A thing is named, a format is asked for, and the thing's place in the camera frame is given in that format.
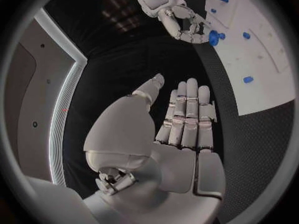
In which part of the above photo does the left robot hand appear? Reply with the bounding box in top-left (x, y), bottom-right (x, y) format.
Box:
top-left (83, 73), bottom-right (227, 224)

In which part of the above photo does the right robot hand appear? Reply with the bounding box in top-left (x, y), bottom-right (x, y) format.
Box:
top-left (157, 5), bottom-right (211, 45)

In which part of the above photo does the blue gear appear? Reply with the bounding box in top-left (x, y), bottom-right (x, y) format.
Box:
top-left (208, 29), bottom-right (221, 47)

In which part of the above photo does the white task board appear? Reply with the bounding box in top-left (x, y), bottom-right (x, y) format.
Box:
top-left (204, 0), bottom-right (297, 116)

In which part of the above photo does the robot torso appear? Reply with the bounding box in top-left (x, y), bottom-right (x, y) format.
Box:
top-left (4, 8), bottom-right (89, 187)

